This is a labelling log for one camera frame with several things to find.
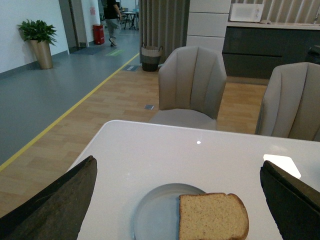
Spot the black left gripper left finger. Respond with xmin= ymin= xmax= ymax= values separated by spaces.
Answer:
xmin=0 ymin=155 xmax=98 ymax=240

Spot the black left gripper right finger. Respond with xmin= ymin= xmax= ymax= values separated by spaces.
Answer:
xmin=259 ymin=160 xmax=320 ymax=240

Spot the slice of brown bread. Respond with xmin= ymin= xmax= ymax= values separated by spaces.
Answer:
xmin=178 ymin=192 xmax=249 ymax=240

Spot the grey round plate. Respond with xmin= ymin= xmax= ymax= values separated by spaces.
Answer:
xmin=133 ymin=183 xmax=205 ymax=240

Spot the floor socket plate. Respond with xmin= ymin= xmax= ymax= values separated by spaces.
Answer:
xmin=144 ymin=104 xmax=155 ymax=110

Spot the beige chair on right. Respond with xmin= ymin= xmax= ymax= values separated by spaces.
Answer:
xmin=255 ymin=62 xmax=320 ymax=142

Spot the beige chair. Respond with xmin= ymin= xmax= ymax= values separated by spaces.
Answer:
xmin=255 ymin=62 xmax=320 ymax=142
xmin=150 ymin=46 xmax=227 ymax=130

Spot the dark grey kitchen counter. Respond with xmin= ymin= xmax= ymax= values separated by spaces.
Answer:
xmin=222 ymin=25 xmax=320 ymax=79

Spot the beige chair on left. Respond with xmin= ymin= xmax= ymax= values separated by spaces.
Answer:
xmin=150 ymin=46 xmax=227 ymax=130

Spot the gold plant pot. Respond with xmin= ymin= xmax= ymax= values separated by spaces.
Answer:
xmin=30 ymin=40 xmax=53 ymax=70

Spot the woven laundry basket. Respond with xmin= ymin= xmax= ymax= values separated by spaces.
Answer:
xmin=141 ymin=42 xmax=163 ymax=72

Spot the green potted plant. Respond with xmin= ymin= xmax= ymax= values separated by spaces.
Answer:
xmin=17 ymin=19 xmax=57 ymax=46

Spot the red bin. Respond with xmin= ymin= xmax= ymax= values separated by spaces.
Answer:
xmin=93 ymin=24 xmax=105 ymax=45

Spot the white microwave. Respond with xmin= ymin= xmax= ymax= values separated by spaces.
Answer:
xmin=228 ymin=3 xmax=264 ymax=23

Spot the white cabinet column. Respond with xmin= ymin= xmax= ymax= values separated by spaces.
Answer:
xmin=186 ymin=0 xmax=231 ymax=52

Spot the walking person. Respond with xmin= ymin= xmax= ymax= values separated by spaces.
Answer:
xmin=101 ymin=0 xmax=122 ymax=47

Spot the grey curtain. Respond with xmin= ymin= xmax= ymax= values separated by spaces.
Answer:
xmin=138 ymin=0 xmax=190 ymax=64

